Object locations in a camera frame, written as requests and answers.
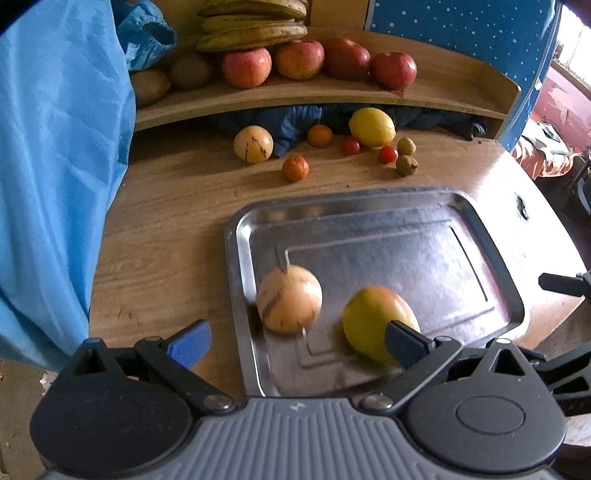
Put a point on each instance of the red apple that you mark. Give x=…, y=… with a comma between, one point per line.
x=394, y=70
x=347, y=60
x=299, y=60
x=246, y=68

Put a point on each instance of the yellow lemon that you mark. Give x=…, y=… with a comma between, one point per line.
x=372, y=127

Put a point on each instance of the small orange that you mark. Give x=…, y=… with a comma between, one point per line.
x=319, y=135
x=295, y=168

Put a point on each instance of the wooden shelf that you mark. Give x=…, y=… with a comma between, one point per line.
x=323, y=94

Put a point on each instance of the yellow banana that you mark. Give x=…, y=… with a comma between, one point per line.
x=249, y=23

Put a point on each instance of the large brown kiwi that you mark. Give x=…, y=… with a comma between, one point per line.
x=190, y=70
x=151, y=87

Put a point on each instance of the metal tray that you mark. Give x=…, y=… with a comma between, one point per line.
x=392, y=258

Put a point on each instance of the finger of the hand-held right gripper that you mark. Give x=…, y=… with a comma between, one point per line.
x=572, y=369
x=565, y=284

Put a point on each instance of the dark blue quilted cloth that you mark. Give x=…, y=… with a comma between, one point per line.
x=286, y=122

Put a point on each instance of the blue plastic bag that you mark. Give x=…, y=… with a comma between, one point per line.
x=145, y=37

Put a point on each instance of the striped pepino melon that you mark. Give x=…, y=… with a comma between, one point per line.
x=253, y=144
x=288, y=300

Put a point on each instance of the red cherry tomato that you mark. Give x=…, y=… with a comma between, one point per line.
x=388, y=154
x=351, y=146

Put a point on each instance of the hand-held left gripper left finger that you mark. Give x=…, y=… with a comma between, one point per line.
x=189, y=344

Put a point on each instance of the yellow-red mango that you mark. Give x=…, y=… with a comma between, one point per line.
x=369, y=323

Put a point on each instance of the blue white-dotted fabric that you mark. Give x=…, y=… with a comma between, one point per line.
x=461, y=41

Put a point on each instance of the orange patterned cloth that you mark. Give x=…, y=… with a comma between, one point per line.
x=547, y=159

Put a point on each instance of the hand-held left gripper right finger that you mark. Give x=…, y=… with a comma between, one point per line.
x=406, y=344

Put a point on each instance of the light blue cloth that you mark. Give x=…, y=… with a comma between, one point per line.
x=55, y=175

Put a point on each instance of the small green kiwi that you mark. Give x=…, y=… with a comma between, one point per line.
x=407, y=165
x=406, y=146

